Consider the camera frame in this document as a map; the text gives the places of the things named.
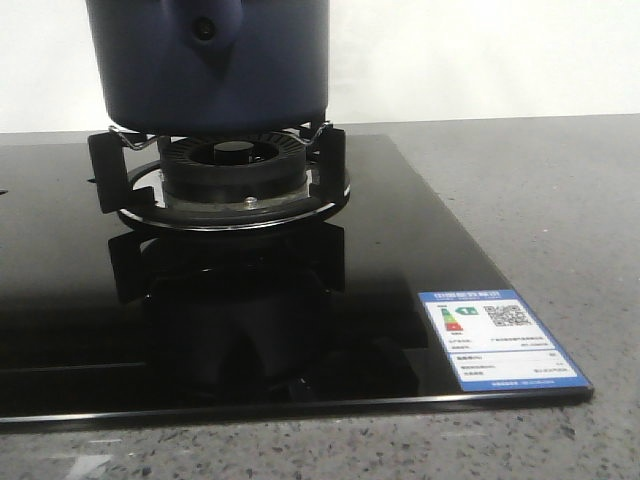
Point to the black metal pot support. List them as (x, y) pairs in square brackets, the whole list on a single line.
[(130, 182)]

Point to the dark blue cooking pot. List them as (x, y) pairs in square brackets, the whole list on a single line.
[(211, 67)]

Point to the black glass gas stove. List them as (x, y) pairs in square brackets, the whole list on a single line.
[(101, 325)]

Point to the black round gas burner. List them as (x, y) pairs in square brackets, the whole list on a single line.
[(229, 169)]

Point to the blue energy label sticker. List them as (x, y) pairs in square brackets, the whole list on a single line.
[(494, 342)]

